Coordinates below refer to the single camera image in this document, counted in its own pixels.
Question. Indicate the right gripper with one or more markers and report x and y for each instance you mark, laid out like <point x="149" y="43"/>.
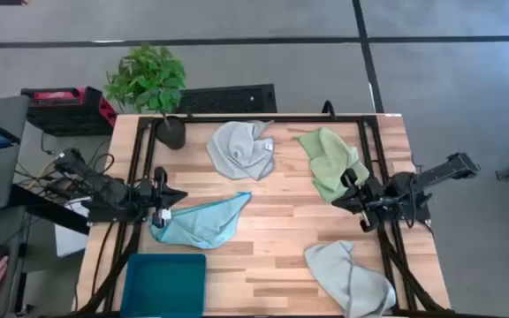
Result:
<point x="369" y="199"/>

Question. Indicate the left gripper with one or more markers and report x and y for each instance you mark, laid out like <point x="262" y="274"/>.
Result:
<point x="159" y="194"/>

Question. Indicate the light blue microfiber towel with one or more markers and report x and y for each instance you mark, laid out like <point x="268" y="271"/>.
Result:
<point x="201" y="221"/>

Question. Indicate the green microfiber towel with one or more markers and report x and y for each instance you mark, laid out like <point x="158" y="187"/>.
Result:
<point x="329" y="159"/>

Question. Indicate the grey waffle weave towel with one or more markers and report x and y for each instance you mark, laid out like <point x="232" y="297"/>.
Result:
<point x="347" y="278"/>

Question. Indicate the grey towel with white label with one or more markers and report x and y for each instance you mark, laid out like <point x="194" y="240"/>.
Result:
<point x="239" y="152"/>

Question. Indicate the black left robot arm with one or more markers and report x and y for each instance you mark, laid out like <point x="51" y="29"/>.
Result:
<point x="104" y="190"/>

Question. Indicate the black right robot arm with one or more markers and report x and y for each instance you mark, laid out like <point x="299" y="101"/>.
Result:
<point x="435" y="174"/>

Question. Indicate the teal plastic bin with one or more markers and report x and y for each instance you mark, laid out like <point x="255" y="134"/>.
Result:
<point x="164" y="287"/>

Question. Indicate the black keyboard-like crate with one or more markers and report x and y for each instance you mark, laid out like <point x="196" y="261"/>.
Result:
<point x="228" y="99"/>

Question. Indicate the white sheet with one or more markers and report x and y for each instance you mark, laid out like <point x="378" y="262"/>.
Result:
<point x="71" y="238"/>

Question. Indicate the green plant in black pot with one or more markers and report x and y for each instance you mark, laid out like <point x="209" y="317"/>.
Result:
<point x="148" y="84"/>

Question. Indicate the red and black crate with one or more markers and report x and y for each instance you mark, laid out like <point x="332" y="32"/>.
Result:
<point x="69" y="110"/>

